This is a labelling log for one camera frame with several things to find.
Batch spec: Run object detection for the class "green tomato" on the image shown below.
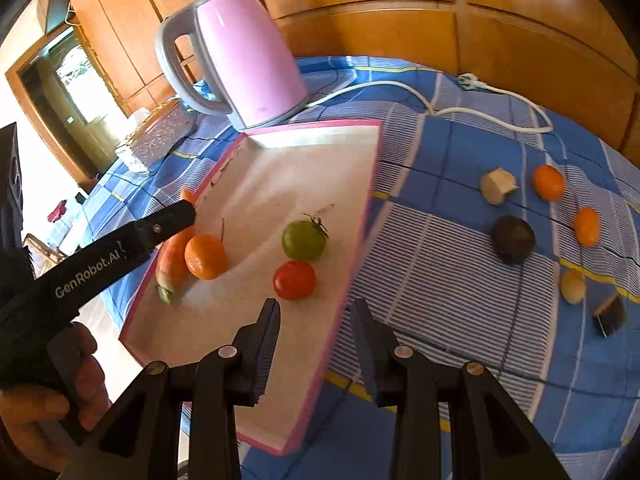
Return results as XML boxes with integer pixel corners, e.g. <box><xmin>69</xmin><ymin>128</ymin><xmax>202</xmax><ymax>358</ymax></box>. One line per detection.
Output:
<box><xmin>281</xmin><ymin>215</ymin><xmax>330</xmax><ymax>262</ymax></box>

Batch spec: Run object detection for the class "dark round fruit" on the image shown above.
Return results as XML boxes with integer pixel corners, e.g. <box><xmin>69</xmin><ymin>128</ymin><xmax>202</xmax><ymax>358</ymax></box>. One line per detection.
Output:
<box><xmin>491</xmin><ymin>215</ymin><xmax>537</xmax><ymax>265</ymax></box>

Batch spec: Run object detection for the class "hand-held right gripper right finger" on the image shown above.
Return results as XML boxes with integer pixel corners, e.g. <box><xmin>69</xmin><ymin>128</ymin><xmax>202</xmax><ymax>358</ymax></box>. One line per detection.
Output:
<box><xmin>350</xmin><ymin>298</ymin><xmax>571</xmax><ymax>480</ymax></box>

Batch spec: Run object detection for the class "small oval orange fruit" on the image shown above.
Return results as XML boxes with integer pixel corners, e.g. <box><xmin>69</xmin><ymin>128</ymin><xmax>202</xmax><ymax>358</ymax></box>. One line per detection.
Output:
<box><xmin>573</xmin><ymin>207</ymin><xmax>600</xmax><ymax>248</ymax></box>

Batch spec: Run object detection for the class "red tomato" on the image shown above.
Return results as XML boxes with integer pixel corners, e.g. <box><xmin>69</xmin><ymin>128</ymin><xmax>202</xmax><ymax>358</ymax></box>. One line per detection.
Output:
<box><xmin>272</xmin><ymin>260</ymin><xmax>317</xmax><ymax>302</ymax></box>

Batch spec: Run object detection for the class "orange tangerine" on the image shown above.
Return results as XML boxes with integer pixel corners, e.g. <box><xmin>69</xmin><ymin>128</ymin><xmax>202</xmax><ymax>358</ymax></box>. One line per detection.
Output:
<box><xmin>184</xmin><ymin>233</ymin><xmax>228</xmax><ymax>281</ymax></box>
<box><xmin>531</xmin><ymin>165</ymin><xmax>566</xmax><ymax>202</ymax></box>

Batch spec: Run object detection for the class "small yellow fruit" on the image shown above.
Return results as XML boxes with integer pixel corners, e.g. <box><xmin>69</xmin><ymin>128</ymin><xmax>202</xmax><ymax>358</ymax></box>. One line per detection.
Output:
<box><xmin>560</xmin><ymin>268</ymin><xmax>587</xmax><ymax>305</ymax></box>

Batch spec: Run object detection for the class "wooden wardrobe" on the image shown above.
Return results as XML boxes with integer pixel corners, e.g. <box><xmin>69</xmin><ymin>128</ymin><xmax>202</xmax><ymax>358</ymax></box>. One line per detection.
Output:
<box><xmin>60</xmin><ymin>0</ymin><xmax>251</xmax><ymax>116</ymax></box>

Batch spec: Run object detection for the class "wooden headboard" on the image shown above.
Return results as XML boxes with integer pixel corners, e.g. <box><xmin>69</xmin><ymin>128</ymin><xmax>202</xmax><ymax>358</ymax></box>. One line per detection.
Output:
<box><xmin>240</xmin><ymin>0</ymin><xmax>640</xmax><ymax>153</ymax></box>

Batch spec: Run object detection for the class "blue checkered bedsheet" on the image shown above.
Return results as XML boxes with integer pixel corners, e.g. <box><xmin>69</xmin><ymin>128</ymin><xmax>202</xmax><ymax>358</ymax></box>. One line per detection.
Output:
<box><xmin>50</xmin><ymin>55</ymin><xmax>640</xmax><ymax>480</ymax></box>

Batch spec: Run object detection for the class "wooden door frame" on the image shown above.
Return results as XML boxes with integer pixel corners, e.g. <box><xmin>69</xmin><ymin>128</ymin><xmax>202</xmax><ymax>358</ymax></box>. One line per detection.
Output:
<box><xmin>5</xmin><ymin>25</ymin><xmax>133</xmax><ymax>183</ymax></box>

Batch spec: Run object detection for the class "white power cord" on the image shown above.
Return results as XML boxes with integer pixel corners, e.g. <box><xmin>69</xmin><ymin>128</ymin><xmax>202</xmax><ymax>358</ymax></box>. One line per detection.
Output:
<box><xmin>304</xmin><ymin>72</ymin><xmax>555</xmax><ymax>135</ymax></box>

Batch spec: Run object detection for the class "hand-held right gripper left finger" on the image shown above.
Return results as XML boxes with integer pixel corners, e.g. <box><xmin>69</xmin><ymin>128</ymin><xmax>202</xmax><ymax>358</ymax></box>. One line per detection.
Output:
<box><xmin>65</xmin><ymin>298</ymin><xmax>282</xmax><ymax>480</ymax></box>

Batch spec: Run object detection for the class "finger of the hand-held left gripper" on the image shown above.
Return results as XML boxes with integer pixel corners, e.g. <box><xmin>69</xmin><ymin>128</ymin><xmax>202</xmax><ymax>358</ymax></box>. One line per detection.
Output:
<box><xmin>132</xmin><ymin>199</ymin><xmax>197</xmax><ymax>257</ymax></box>

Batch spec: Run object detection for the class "pink electric kettle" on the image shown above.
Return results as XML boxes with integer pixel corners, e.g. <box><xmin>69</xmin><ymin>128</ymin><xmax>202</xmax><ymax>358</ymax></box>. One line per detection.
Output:
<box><xmin>155</xmin><ymin>0</ymin><xmax>308</xmax><ymax>133</ymax></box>

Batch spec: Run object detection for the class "orange carrot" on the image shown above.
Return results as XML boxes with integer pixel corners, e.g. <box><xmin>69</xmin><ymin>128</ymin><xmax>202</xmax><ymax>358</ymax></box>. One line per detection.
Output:
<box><xmin>155</xmin><ymin>187</ymin><xmax>197</xmax><ymax>306</ymax></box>

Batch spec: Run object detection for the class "white tray with pink rim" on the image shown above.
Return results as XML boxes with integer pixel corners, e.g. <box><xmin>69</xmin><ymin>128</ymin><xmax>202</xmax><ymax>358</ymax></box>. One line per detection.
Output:
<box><xmin>118</xmin><ymin>120</ymin><xmax>383</xmax><ymax>456</ymax></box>

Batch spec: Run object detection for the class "person's left hand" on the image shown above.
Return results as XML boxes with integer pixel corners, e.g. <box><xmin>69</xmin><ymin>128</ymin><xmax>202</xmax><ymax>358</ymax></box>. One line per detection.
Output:
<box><xmin>0</xmin><ymin>322</ymin><xmax>110</xmax><ymax>480</ymax></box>

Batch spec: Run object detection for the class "patterned tissue box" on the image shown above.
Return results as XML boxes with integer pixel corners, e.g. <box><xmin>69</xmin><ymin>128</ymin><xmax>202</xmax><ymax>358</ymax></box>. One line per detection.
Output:
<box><xmin>116</xmin><ymin>99</ymin><xmax>198</xmax><ymax>173</ymax></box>

